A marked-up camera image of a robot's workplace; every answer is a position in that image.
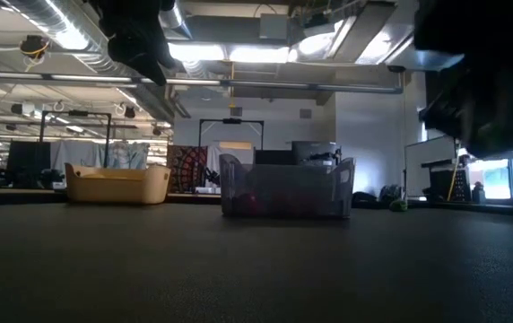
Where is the black monitor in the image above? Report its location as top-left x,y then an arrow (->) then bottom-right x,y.
6,140 -> 52,188

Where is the grey transparent plastic basket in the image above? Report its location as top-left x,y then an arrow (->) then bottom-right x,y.
218,153 -> 357,220

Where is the yellow hanging cable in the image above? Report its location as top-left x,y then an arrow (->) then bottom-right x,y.
447,161 -> 459,202

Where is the silver air duct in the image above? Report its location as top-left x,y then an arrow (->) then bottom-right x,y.
157,0 -> 194,40
4,0 -> 177,125

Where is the grey ceiling pipe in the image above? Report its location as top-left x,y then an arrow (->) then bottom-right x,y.
0,70 -> 404,94

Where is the yellow plastic basket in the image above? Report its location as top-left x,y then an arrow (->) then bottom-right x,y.
64,161 -> 172,206

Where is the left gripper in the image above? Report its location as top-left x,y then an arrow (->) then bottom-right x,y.
89,0 -> 177,86

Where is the black backpack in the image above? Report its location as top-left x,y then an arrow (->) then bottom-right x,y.
379,183 -> 405,203

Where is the black portal frame stand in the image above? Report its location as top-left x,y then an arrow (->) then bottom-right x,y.
198,118 -> 265,152
38,109 -> 113,170

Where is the grey ceiling box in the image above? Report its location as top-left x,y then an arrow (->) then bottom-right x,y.
259,13 -> 291,41

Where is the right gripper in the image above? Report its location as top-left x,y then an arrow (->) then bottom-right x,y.
420,66 -> 513,159

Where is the white board panel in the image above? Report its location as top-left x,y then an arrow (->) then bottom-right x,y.
404,132 -> 458,198

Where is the red patterned cloth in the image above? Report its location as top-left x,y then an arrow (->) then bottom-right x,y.
166,144 -> 209,194

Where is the dark bottle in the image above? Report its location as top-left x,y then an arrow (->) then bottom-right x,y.
472,180 -> 487,205

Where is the black table mat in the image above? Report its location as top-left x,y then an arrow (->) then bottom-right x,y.
0,199 -> 513,323

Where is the hanging cable reel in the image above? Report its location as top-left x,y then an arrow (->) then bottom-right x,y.
18,34 -> 50,60

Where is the light blue cloth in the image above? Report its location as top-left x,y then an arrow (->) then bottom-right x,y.
49,140 -> 151,170

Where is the black shelf rack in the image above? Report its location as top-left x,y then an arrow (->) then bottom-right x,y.
421,156 -> 474,203

